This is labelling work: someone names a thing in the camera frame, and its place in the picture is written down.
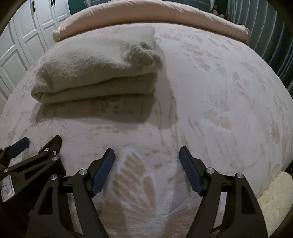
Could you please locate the white panelled wardrobe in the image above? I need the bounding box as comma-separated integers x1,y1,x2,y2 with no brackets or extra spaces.
0,0,72,102

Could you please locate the cream fuzzy knit sweater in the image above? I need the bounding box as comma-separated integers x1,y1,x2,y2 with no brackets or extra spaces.
30,25,166,104

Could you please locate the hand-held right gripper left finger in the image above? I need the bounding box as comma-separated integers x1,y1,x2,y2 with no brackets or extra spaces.
26,148,115,238

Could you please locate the pink patterned plush blanket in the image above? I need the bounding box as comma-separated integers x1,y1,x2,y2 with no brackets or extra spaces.
0,22,293,238

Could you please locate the teal padded headboard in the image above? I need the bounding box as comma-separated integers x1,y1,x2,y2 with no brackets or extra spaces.
85,0,227,14

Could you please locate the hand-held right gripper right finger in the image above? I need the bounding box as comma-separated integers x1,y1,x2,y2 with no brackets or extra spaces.
179,146,268,238

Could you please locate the cream fluffy rug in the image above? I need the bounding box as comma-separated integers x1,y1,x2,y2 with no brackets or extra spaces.
256,170,293,231

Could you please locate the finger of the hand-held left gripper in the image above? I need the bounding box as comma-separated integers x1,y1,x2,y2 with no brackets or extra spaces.
38,135,63,161
0,137,31,164

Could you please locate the pink long pillow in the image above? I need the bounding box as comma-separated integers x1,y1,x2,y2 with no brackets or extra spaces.
53,4,250,44

